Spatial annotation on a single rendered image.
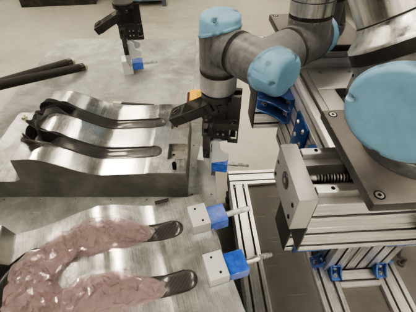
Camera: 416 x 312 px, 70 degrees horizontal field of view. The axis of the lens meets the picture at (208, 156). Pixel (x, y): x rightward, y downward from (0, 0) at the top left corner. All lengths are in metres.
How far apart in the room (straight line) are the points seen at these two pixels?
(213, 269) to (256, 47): 0.38
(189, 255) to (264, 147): 1.51
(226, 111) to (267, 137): 1.48
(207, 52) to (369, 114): 0.30
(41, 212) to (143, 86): 0.55
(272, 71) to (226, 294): 0.38
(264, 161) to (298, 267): 0.82
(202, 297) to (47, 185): 0.44
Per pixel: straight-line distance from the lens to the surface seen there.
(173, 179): 0.68
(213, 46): 0.54
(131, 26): 1.11
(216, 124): 0.63
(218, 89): 0.58
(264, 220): 1.41
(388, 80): 0.33
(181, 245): 0.60
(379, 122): 0.36
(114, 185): 0.73
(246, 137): 2.09
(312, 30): 0.57
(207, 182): 0.76
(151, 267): 0.58
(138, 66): 1.19
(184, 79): 1.14
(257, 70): 0.47
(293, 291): 1.29
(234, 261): 0.57
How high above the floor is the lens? 1.39
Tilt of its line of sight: 46 degrees down
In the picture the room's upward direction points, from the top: straight up
